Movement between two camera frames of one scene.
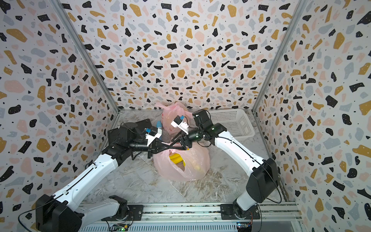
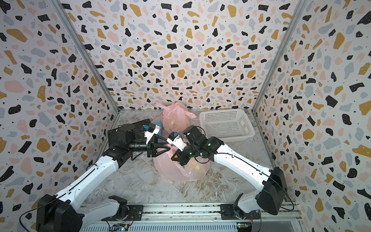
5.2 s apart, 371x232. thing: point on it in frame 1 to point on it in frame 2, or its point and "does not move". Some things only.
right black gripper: x=184 y=139 to x=180 y=158
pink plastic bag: x=183 y=165 does not move
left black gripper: x=154 y=149 does not move
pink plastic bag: x=169 y=113 does not move
